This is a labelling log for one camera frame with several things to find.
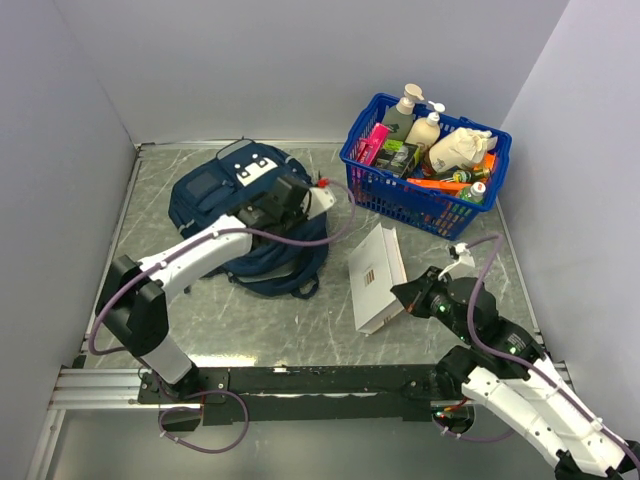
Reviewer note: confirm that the beige cloth bag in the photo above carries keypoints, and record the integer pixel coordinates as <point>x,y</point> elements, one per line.
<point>464,148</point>

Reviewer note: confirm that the pink box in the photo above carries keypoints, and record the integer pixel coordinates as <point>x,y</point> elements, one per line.
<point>368,148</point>

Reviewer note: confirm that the white notebook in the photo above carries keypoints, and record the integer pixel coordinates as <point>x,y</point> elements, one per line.
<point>375,267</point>

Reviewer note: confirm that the black green box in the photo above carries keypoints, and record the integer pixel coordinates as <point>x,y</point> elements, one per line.
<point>398,158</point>

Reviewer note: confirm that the dark glass bottle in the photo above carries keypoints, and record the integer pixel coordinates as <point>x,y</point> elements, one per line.
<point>464,176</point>

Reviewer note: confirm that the navy blue student backpack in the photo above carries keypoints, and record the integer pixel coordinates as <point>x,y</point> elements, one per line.
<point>237,173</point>

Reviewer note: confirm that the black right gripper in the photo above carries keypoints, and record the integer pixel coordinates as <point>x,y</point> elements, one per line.
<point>412,293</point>

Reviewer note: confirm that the green drink bottle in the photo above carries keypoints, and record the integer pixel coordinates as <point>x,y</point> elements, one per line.
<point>473,193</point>

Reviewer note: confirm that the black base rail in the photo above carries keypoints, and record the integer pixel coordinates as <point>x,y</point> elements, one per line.
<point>409,392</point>

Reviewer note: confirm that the grey-green pump bottle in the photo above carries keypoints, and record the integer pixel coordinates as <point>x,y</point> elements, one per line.
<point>399,118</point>

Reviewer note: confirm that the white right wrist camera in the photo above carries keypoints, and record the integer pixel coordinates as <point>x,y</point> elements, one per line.
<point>463,262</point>

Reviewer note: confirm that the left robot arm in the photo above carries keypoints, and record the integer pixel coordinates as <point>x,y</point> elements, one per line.
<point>134,300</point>

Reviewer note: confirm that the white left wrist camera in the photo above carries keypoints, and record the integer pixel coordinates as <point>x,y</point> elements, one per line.
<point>319,200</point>

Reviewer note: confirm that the cream pump bottle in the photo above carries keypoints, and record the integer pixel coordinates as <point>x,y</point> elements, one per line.
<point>425,131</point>

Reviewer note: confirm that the aluminium frame rail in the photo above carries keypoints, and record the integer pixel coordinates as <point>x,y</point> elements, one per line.
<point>103,389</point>

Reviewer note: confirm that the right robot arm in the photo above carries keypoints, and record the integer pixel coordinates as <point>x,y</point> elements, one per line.
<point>502,367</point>

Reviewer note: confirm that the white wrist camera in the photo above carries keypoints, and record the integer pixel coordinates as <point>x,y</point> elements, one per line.
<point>319,200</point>
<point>463,262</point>

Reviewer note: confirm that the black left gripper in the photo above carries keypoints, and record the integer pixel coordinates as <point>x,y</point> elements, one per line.
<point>302,210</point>

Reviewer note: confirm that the blue plastic basket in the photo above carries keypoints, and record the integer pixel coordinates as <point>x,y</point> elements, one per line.
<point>437,213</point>

